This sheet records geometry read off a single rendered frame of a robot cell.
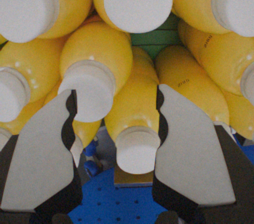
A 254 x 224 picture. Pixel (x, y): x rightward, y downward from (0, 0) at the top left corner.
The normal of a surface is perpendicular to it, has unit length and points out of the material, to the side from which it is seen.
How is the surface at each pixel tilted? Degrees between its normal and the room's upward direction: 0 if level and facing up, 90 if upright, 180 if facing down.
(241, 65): 29
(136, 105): 69
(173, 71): 90
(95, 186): 90
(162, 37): 0
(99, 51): 52
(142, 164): 0
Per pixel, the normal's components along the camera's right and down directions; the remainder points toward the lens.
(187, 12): -0.85, 0.53
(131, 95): -0.16, -0.69
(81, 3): 0.95, 0.23
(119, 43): 0.69, -0.47
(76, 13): 0.88, 0.45
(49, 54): 0.87, -0.28
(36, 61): 0.75, -0.23
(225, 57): -0.87, -0.07
